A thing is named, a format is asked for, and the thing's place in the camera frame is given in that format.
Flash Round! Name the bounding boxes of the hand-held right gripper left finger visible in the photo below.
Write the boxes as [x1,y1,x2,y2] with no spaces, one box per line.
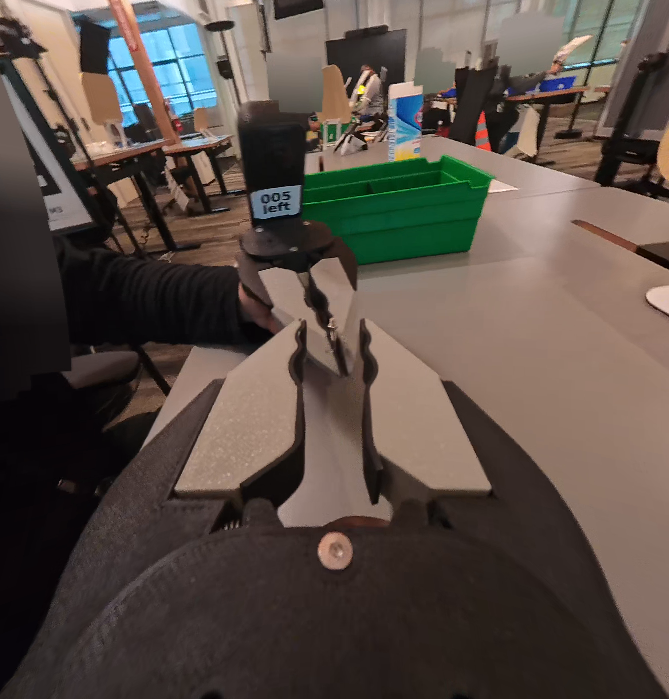
[173,319,309,500]

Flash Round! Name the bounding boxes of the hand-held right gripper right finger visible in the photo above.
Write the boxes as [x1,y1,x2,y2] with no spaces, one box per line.
[359,318,493,506]

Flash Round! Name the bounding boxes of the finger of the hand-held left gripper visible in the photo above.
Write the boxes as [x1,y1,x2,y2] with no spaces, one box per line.
[311,256,359,375]
[257,270,350,379]

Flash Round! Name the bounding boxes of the green plastic bin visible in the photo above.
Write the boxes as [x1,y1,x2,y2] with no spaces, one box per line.
[300,154,496,266]

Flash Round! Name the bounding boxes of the person's left forearm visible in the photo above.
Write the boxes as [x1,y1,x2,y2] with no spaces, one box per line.
[53,235,269,347]

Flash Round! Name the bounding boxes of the grey desk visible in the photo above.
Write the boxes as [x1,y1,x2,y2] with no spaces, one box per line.
[143,134,669,699]

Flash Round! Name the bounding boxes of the person's left hand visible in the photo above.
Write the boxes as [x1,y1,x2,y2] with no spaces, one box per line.
[237,283,284,334]

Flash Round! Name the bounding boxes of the wooden top table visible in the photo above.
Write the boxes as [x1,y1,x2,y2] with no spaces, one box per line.
[504,84,593,140]
[75,134,237,252]

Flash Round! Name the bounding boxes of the blue white wipes canister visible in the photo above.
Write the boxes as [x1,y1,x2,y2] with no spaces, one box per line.
[387,82,424,163]

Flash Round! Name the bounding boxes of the black display screen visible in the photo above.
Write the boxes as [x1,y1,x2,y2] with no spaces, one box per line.
[326,30,408,88]

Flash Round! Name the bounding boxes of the wooden beam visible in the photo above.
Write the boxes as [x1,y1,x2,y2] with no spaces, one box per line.
[109,0,179,145]

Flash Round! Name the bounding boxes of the grey padded chair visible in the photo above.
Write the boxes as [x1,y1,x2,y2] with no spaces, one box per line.
[61,344,171,396]

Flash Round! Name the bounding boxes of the black office chair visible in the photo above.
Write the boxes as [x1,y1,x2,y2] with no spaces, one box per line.
[450,66,511,147]

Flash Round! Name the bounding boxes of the person's dark clothing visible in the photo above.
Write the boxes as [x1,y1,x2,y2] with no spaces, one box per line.
[0,349,166,683]

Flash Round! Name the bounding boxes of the white printed board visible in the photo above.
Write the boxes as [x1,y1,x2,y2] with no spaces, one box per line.
[1,71,95,236]

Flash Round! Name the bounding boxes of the white document stand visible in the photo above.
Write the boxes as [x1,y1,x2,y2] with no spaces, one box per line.
[645,106,669,327]

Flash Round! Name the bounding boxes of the dark flat panel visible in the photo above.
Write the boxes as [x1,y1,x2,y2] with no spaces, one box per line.
[637,240,669,276]

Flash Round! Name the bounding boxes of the grey panel on black stand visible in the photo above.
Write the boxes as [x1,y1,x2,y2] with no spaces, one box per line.
[593,0,669,189]

